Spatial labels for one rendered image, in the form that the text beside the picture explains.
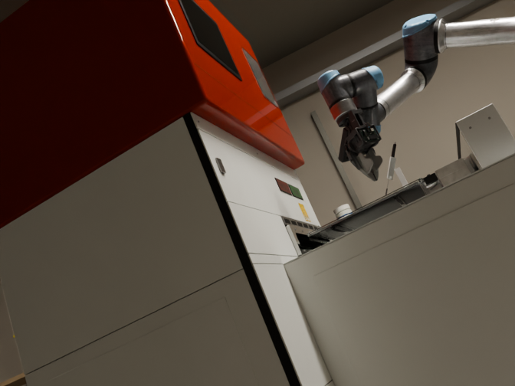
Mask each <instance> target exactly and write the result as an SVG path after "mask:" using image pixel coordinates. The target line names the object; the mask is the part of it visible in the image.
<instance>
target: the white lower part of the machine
mask: <svg viewBox="0 0 515 386"><path fill-rule="evenodd" d="M25 380H26V383H27V386H335V385H334V383H333V380H332V378H331V376H330V373H329V371H328V369H327V366H326V364H325V361H324V360H323V356H322V355H321V352H320V350H319V347H318V345H317V342H316V340H315V338H314V336H313V333H312V331H311V329H310V326H309V324H308V321H307V319H306V316H305V315H304V313H303V310H302V307H301V305H300V302H299V300H298V298H297V295H296V293H295V291H294V288H293V286H292V284H291V281H290V279H289V276H288V275H287V271H286V270H285V268H284V265H283V264H251V265H249V266H247V267H245V268H243V269H242V270H239V271H238V272H236V273H233V274H232V275H230V276H227V277H225V278H224V279H222V280H219V281H218V282H216V283H213V284H212V285H210V286H207V287H205V288H203V289H201V290H199V291H197V292H195V293H193V294H191V295H189V296H187V297H185V298H183V299H181V300H179V301H177V302H175V303H173V304H171V305H168V306H166V307H164V308H162V309H160V310H158V311H156V312H154V313H152V314H150V315H148V316H146V317H144V318H142V319H140V320H138V321H136V322H133V323H131V324H129V325H127V326H125V327H123V328H121V329H119V330H117V331H115V332H113V333H111V334H109V335H107V336H105V337H103V338H101V339H99V340H96V341H95V342H92V343H90V344H89V345H86V346H84V347H83V348H80V349H78V350H76V351H75V352H72V353H70V354H69V355H66V356H64V357H63V358H59V359H58V360H56V361H53V362H52V363H50V364H48V365H45V366H44V367H42V368H39V369H38V370H36V371H33V372H32V373H30V374H28V375H25Z"/></svg>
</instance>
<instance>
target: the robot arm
mask: <svg viewBox="0 0 515 386"><path fill-rule="evenodd" d="M402 38H403V46H404V55H405V70H404V71H403V72H402V74H401V76H400V78H399V79H397V81H395V82H394V83H393V84H391V85H390V86H389V87H387V88H386V89H385V90H383V91H382V92H381V93H380V94H379V95H378V96H377V91H376V90H378V89H379V88H381V87H382V86H383V83H384V77H383V74H382V71H381V70H380V69H379V68H378V67H377V66H371V67H365V68H362V69H361V70H357V71H354V72H352V73H349V74H344V75H342V76H341V75H340V74H339V72H338V71H337V70H329V71H327V72H326V73H324V74H322V75H321V76H320V78H319V79H318V81H317V84H318V87H319V89H320V92H321V94H322V95H323V98H324V99H325V101H326V104H327V106H328V107H329V109H330V112H331V114H332V116H333V118H334V120H335V122H336V123H337V124H338V126H339V127H345V128H343V134H342V139H341V144H340V153H339V158H338V159H339V160H340V161H341V162H348V161H351V163H352V164H353V165H354V166H355V167H356V168H357V169H358V170H360V171H361V173H363V174H364V175H365V176H367V177H368V178H370V179H372V180H373V181H374V182H375V181H377V180H378V178H379V167H380V165H381V164H382V161H383V160H382V157H381V156H380V155H376V153H375V150H374V148H373V147H374V146H376V145H377V144H378V143H379V141H380V140H381V139H382V138H381V136H380V135H379V133H380V132H381V125H380V123H381V122H382V121H383V120H384V119H385V118H386V117H387V116H388V115H390V114H391V113H392V112H393V111H394V110H396V109H397V108H398V107H399V106H400V105H402V104H403V103H404V102H405V101H406V100H407V99H408V98H409V97H410V96H411V95H413V94H414V93H419V92H421V91H422V90H423V89H424V88H425V87H426V86H427V85H428V83H429V82H430V81H431V79H432V78H433V76H434V74H435V71H436V69H437V66H438V54H440V53H443V52H444V51H445V50H446V49H447V48H455V47H478V46H490V45H502V44H515V17H508V18H492V19H483V20H474V21H457V22H446V21H445V20H444V19H443V18H440V19H437V16H436V15H435V14H427V15H421V16H418V17H416V18H413V19H411V20H409V21H407V22H406V23H404V25H403V27H402ZM352 98H353V99H352ZM364 155H366V156H364Z"/></svg>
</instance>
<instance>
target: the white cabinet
mask: <svg viewBox="0 0 515 386"><path fill-rule="evenodd" d="M284 268H285V270H286V271H287V275H288V276H289V279H290V281H291V284H292V286H293V288H294V291H295V293H296V295H297V298H298V300H299V302H300V305H301V307H302V310H303V313H304V315H305V316H306V319H307V321H308V324H309V326H310V329H311V331H312V333H313V336H314V338H315V340H316V342H317V345H318V347H319V350H320V352H321V355H322V356H323V360H324V361H325V364H326V366H327V369H328V371H329V373H330V376H331V378H332V380H333V383H334V385H335V386H515V155H513V156H511V157H509V158H508V159H505V160H503V161H502V162H498V163H497V164H495V165H492V166H491V167H489V168H486V169H485V170H483V171H481V172H478V173H476V174H474V175H472V176H470V177H468V178H466V179H464V180H461V181H459V182H457V183H455V184H453V185H451V186H449V187H447V188H444V189H442V190H440V191H438V192H436V193H434V194H433V195H430V196H428V197H427V198H423V199H422V200H420V201H417V202H415V203H414V204H411V205H409V206H407V207H405V208H403V209H401V210H399V211H397V212H395V213H393V214H390V215H388V216H386V217H384V218H382V219H380V220H378V221H376V222H374V223H372V224H369V225H367V226H365V227H363V228H361V229H359V230H357V231H355V232H352V233H351V234H348V235H346V236H345V237H342V238H340V239H339V240H335V241H334V242H332V243H330V244H327V245H326V246H324V247H321V248H320V249H318V250H315V251H313V252H311V253H309V254H307V255H305V256H303V257H301V258H298V259H296V260H294V261H292V262H290V263H288V264H286V265H284Z"/></svg>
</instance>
